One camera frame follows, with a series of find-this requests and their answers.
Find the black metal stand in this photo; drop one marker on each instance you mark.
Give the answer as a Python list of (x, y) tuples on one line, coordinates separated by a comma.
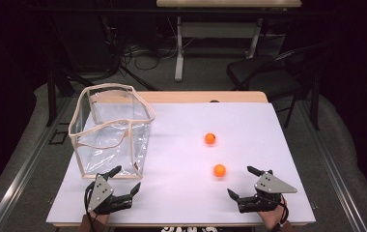
[(51, 96)]

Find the dark table grommet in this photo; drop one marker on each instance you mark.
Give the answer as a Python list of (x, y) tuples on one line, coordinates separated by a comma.
[(214, 101)]

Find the clear bag with beige trim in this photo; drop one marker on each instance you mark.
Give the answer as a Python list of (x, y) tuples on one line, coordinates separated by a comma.
[(107, 151)]

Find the white table sheet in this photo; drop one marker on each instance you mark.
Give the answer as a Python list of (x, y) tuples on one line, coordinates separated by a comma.
[(178, 145)]

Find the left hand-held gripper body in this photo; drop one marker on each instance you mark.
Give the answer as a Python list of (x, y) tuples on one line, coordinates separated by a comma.
[(100, 193)]

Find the metal floor rail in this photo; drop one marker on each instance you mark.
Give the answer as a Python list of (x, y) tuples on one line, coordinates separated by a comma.
[(17, 180), (333, 174)]

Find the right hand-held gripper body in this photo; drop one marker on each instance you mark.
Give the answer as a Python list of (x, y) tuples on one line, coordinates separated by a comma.
[(270, 185)]

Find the black folding chair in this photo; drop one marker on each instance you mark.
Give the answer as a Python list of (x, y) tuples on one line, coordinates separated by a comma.
[(262, 75)]

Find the orange ball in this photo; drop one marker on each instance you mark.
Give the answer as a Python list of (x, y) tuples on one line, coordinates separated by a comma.
[(210, 138), (219, 170)]

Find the person's left hand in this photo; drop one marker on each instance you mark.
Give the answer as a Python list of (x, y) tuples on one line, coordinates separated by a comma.
[(100, 216)]

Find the person's black-and-white patterned clothing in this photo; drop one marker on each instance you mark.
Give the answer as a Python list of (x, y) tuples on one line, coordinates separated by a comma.
[(188, 229)]

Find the wooden table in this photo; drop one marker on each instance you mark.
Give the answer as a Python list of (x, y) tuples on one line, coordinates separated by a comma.
[(188, 96)]

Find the person's right hand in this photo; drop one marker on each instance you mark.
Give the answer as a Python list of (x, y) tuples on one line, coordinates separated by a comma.
[(271, 217)]

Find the white metal-frame desk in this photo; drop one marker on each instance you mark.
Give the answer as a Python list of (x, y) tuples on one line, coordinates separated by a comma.
[(217, 30)]

